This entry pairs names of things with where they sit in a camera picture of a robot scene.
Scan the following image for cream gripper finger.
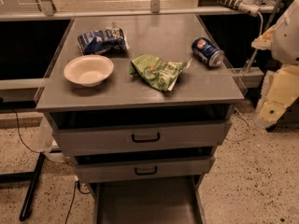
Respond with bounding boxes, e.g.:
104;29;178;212
251;25;276;50
254;71;275;129

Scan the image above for green jalapeno chip bag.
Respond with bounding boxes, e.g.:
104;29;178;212
129;54;191;92

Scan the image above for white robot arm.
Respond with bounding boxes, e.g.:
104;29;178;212
251;0;299;128

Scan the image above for top grey drawer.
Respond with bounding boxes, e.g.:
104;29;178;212
50;105;232;156

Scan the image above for grey drawer cabinet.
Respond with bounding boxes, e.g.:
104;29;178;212
35;13;246;224

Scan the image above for bottom open grey drawer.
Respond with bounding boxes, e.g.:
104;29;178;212
93;176;207;224

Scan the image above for blue chip bag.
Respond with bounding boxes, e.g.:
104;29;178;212
78;28;129;55

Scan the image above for middle grey drawer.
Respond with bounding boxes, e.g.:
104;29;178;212
76;147;215;183

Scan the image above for white power strip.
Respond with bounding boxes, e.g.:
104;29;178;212
215;0;260;17

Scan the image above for blue soda can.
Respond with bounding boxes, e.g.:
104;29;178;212
192;37;224;68

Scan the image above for white paper bowl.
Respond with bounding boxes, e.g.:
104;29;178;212
64;55;114;87

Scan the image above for black table leg stand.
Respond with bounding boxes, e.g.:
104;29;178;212
0;153;46;222

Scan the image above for white power strip cable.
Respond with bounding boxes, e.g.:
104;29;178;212
241;11;264;77

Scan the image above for black middle drawer handle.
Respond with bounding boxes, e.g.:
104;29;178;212
135;166;158;175

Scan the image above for black drawer handle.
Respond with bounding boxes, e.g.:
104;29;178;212
131;133;161;143
135;166;158;175

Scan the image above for black top drawer handle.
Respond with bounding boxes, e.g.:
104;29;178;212
131;133;161;143

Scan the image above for black floor cable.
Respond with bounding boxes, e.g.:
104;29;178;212
64;180;92;224

